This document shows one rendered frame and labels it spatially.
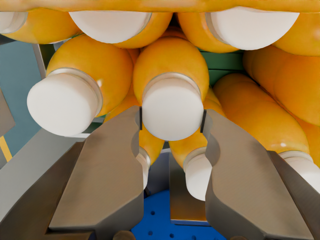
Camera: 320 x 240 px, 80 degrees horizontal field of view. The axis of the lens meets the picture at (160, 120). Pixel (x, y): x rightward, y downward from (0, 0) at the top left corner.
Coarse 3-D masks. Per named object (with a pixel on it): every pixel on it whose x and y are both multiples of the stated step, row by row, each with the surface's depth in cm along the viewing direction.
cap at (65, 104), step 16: (48, 80) 11; (64, 80) 11; (80, 80) 12; (32, 96) 11; (48, 96) 11; (64, 96) 11; (80, 96) 11; (96, 96) 13; (32, 112) 12; (48, 112) 12; (64, 112) 12; (80, 112) 12; (48, 128) 12; (64, 128) 12; (80, 128) 12
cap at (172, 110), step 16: (160, 80) 12; (176, 80) 12; (160, 96) 11; (176, 96) 11; (192, 96) 11; (144, 112) 12; (160, 112) 12; (176, 112) 12; (192, 112) 12; (160, 128) 12; (176, 128) 12; (192, 128) 12
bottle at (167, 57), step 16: (176, 32) 19; (144, 48) 17; (160, 48) 14; (176, 48) 14; (192, 48) 15; (144, 64) 14; (160, 64) 13; (176, 64) 13; (192, 64) 14; (144, 80) 14; (192, 80) 13; (208, 80) 15; (144, 96) 13
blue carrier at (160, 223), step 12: (168, 192) 33; (144, 204) 31; (156, 204) 31; (168, 204) 31; (144, 216) 30; (156, 216) 30; (168, 216) 30; (132, 228) 28; (144, 228) 28; (156, 228) 28; (168, 228) 28; (180, 228) 28; (192, 228) 28; (204, 228) 28
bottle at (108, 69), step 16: (64, 48) 14; (80, 48) 14; (96, 48) 14; (112, 48) 16; (48, 64) 14; (64, 64) 13; (80, 64) 13; (96, 64) 14; (112, 64) 15; (128, 64) 17; (96, 80) 14; (112, 80) 14; (128, 80) 17; (112, 96) 15; (96, 112) 14
